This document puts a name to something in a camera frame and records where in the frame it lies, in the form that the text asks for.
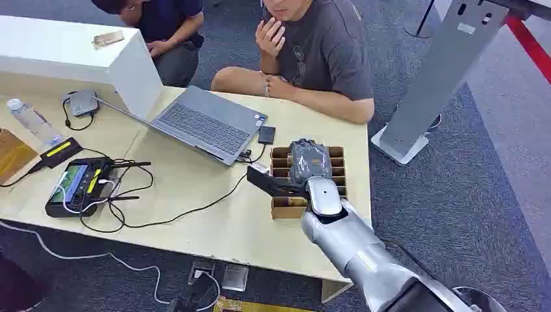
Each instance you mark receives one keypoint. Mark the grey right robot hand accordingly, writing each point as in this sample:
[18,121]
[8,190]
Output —
[311,161]

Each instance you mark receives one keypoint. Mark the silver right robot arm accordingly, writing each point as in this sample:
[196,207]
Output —
[357,254]

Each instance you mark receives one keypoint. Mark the small black external drive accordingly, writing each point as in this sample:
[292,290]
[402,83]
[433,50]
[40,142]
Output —
[266,135]

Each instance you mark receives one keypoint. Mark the wooden card box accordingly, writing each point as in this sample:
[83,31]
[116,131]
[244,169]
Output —
[284,206]

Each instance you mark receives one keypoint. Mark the person's left hand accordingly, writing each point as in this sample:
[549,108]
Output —
[280,87]

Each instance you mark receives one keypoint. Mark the person's hand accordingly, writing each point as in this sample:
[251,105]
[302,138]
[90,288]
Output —
[158,48]
[280,87]
[270,38]

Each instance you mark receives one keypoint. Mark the grey laptop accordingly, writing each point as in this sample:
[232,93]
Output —
[206,125]

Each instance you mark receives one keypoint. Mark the person in grey top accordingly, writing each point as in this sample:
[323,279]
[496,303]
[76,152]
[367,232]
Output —
[327,51]

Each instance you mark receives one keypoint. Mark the person's right hand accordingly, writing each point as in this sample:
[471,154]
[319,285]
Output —
[270,38]

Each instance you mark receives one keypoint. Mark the pale desk leg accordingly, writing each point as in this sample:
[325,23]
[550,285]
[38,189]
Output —
[333,290]

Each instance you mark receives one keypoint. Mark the clear plastic box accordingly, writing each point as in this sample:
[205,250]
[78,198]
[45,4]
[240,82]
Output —
[235,277]

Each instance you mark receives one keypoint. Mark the grey metal stand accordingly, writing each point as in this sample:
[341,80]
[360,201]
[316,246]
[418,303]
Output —
[435,73]

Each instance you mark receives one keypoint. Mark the yellow floor mat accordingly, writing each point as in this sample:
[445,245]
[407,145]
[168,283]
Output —
[254,306]

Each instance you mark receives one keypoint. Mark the person in dark blue top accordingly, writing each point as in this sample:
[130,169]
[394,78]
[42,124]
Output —
[172,26]

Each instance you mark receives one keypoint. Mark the round grey base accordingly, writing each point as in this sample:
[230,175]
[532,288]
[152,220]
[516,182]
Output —
[484,299]

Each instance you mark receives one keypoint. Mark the grey power adapter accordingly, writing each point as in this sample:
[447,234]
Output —
[83,103]

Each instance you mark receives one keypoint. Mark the black remote controller with screen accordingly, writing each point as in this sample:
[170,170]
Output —
[75,187]

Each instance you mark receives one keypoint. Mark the tan card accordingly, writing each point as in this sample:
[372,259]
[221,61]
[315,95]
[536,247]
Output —
[108,38]

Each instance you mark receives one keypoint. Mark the red bar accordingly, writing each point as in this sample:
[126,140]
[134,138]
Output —
[531,45]

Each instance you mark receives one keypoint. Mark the black device with yellow label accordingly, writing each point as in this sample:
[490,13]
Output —
[60,151]

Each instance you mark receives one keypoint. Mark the white riser box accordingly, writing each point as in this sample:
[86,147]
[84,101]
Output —
[56,51]

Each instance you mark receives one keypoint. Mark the clear plastic water bottle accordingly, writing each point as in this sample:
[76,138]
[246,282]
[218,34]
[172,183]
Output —
[34,122]

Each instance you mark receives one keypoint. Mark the brown cardboard box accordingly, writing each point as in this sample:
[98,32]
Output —
[13,155]

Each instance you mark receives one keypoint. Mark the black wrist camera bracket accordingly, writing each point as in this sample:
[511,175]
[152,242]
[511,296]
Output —
[275,185]

